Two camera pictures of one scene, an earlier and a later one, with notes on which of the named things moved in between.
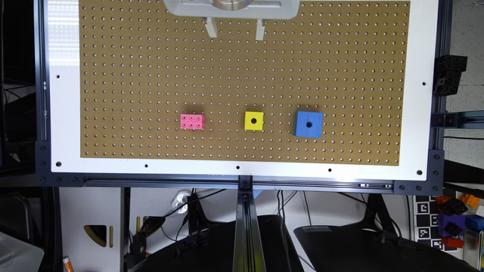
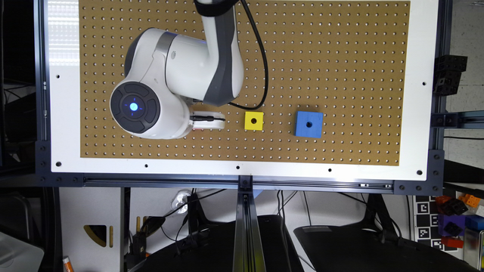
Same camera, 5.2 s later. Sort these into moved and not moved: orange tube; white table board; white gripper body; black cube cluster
Moved: white gripper body
Not moved: white table board; orange tube; black cube cluster
